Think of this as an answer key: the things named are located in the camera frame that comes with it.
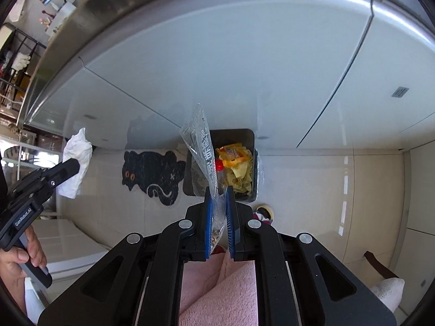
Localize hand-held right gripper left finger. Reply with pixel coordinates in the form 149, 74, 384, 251
37, 187, 213, 326

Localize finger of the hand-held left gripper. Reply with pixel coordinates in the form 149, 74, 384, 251
14, 158, 81, 208

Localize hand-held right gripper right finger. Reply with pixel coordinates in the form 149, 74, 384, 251
225, 186, 398, 326

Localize white paper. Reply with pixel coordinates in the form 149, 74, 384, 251
56, 127, 93, 199

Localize large yellow plastic bag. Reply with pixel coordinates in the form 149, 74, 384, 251
226, 149, 255, 192

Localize red cap plastic bottle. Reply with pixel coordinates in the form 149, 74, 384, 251
215, 161, 228, 191

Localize yellow snack packet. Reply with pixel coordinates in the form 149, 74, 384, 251
217, 144, 250, 168

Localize black trash bin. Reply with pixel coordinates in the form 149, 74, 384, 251
183, 128, 260, 202

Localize long clear plastic wrapper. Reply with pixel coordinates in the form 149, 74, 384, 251
179, 104, 226, 256

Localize person's left forearm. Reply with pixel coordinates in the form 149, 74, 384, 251
0, 275, 28, 316

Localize person's left hand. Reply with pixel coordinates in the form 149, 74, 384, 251
0, 227, 47, 279

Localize red white slipper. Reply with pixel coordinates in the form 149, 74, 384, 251
253, 205, 274, 225

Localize white appliance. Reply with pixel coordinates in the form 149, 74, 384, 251
32, 218, 110, 282

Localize black cat floor mat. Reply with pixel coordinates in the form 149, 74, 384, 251
122, 149, 187, 207

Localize white gloves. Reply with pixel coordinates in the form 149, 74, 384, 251
12, 52, 33, 72

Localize black metal shelf rack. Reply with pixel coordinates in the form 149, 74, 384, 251
0, 24, 46, 109

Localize grey base cabinet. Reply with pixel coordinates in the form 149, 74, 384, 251
20, 0, 435, 150

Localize dark brown furniture piece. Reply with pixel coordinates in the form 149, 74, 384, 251
363, 250, 400, 279

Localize white toothbrush holder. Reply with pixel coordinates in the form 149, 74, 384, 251
44, 2, 77, 36

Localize white fleece cloth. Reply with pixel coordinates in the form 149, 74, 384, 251
369, 277, 406, 313

